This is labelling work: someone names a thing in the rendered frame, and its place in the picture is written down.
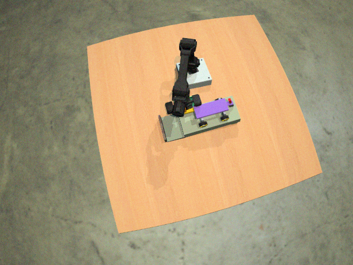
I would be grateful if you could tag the grey-green flat ramp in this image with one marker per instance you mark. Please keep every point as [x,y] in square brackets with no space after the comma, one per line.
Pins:
[175,128]

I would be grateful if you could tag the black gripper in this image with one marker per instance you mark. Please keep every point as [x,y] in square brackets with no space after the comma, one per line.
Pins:
[196,100]

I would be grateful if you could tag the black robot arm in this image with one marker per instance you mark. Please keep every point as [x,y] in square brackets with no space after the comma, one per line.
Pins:
[188,64]

